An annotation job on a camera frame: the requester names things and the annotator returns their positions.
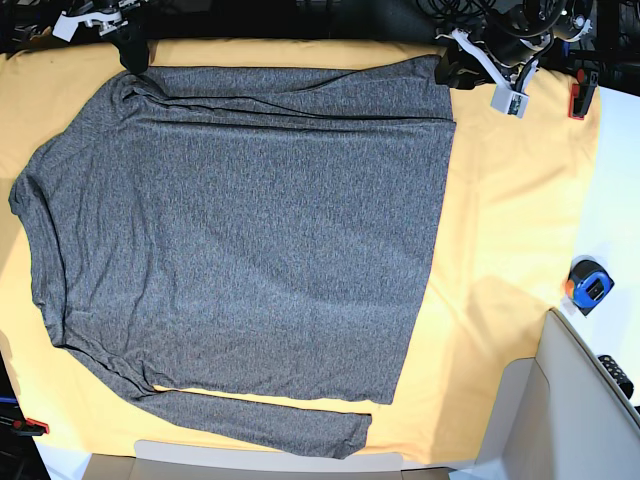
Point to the black perforated object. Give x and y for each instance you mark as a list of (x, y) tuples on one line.
[(618, 375)]

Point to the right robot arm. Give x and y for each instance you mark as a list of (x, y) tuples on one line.
[(128, 9)]

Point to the red clamp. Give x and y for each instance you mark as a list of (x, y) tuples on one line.
[(582, 92), (29, 428)]

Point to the blue tape measure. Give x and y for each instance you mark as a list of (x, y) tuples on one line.
[(587, 284)]

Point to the red clamp right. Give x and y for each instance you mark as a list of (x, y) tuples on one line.
[(582, 92)]

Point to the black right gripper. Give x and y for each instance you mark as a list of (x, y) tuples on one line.
[(133, 48)]

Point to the grey long-sleeve shirt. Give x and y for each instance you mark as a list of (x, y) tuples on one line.
[(204, 239)]

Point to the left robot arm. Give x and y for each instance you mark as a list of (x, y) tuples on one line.
[(487, 46)]

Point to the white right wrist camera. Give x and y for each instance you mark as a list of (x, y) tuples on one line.
[(66, 26)]

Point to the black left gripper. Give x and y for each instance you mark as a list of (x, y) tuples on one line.
[(459, 70)]

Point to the red clamp left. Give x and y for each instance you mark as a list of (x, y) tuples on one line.
[(29, 428)]

